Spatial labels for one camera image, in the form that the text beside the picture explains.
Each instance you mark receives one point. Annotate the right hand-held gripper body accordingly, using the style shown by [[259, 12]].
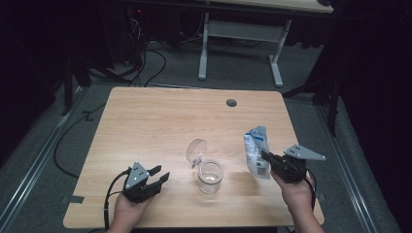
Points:
[[291, 168]]

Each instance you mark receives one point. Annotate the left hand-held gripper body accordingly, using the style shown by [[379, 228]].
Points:
[[137, 184]]

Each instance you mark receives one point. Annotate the white blue plastic bag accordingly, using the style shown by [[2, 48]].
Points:
[[254, 152]]

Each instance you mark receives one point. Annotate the clear glass jar hinged lid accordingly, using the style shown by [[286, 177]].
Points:
[[210, 181]]

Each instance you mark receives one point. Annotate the person's right hand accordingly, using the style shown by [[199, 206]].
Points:
[[296, 194]]

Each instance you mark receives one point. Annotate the person's left hand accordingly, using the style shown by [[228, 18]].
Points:
[[128, 213]]

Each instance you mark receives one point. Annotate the dark round table grommet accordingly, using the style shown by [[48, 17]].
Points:
[[231, 103]]

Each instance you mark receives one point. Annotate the black metal stand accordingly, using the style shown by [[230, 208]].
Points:
[[333, 110], [68, 90]]

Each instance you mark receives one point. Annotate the dark computer tower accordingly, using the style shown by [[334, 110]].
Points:
[[129, 32]]

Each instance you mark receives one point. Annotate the metal floor rail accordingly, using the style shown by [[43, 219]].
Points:
[[355, 194], [35, 165]]

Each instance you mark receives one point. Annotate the white metal frame desk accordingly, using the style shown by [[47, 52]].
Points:
[[241, 32]]

